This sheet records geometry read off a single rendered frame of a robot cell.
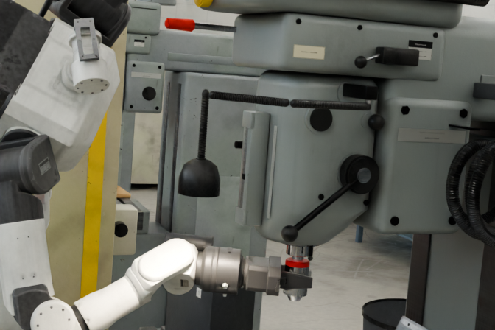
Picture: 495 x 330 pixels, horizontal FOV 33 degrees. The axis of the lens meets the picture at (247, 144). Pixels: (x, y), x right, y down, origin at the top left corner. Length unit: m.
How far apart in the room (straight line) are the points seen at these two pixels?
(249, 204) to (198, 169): 0.17
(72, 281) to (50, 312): 1.78
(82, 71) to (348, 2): 0.50
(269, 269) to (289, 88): 0.34
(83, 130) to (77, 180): 1.60
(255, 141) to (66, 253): 1.85
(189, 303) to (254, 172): 0.59
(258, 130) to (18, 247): 0.48
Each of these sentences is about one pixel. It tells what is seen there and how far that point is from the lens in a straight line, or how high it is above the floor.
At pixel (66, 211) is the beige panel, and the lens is 3.24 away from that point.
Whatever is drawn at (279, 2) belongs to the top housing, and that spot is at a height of 1.74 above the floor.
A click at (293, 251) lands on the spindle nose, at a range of 1.60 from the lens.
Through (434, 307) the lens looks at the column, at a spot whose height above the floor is 1.14.
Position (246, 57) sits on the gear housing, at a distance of 1.56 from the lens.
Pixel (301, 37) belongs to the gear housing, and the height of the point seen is 1.69.
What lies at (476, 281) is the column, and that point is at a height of 1.24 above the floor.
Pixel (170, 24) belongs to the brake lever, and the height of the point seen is 1.70.
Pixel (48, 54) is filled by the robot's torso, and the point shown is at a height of 1.62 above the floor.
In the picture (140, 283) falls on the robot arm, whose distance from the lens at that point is 1.58.
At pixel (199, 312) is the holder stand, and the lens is 1.99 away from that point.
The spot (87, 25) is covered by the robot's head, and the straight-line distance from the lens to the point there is 1.59.
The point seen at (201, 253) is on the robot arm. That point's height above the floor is 1.27.
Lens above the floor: 1.64
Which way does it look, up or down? 6 degrees down
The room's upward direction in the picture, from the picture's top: 4 degrees clockwise
